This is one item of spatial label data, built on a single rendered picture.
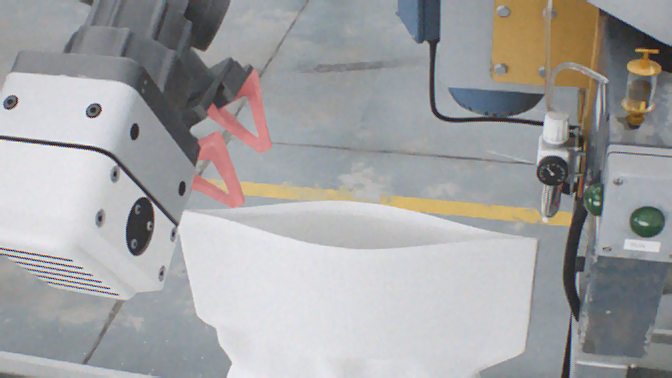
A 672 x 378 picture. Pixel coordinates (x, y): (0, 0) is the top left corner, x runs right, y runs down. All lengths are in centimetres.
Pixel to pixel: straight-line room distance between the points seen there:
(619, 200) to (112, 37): 44
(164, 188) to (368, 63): 323
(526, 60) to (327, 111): 230
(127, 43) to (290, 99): 299
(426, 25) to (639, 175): 51
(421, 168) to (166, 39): 254
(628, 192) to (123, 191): 43
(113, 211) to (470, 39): 76
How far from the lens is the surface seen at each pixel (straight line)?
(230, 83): 79
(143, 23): 56
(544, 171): 104
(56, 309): 272
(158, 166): 54
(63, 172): 49
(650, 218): 76
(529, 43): 116
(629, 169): 75
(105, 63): 51
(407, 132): 326
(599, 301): 90
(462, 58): 119
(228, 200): 78
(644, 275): 87
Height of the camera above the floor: 175
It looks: 36 degrees down
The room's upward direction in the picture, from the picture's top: 4 degrees counter-clockwise
